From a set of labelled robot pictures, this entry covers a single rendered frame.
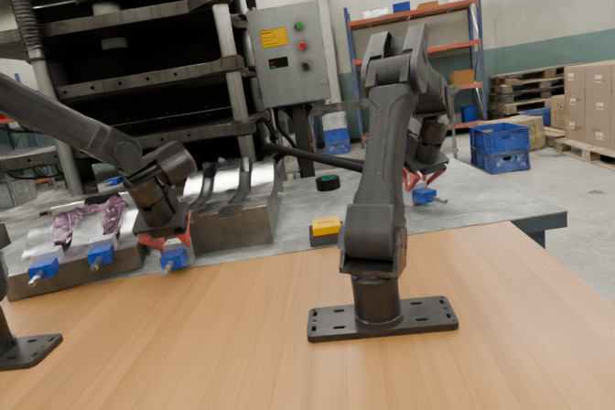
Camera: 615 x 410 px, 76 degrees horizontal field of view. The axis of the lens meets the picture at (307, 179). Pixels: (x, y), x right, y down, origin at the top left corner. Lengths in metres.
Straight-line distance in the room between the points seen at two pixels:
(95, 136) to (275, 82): 1.10
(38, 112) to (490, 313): 0.72
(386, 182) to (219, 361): 0.32
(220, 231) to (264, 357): 0.42
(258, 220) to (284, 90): 0.92
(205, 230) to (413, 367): 0.57
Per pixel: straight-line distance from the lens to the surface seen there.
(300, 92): 1.72
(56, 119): 0.74
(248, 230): 0.91
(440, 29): 7.56
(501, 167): 4.45
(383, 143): 0.57
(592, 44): 8.22
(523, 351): 0.55
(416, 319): 0.58
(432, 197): 0.99
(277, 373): 0.54
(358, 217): 0.54
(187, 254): 0.90
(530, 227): 0.96
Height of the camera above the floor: 1.13
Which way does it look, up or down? 13 degrees down
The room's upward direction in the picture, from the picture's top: 9 degrees counter-clockwise
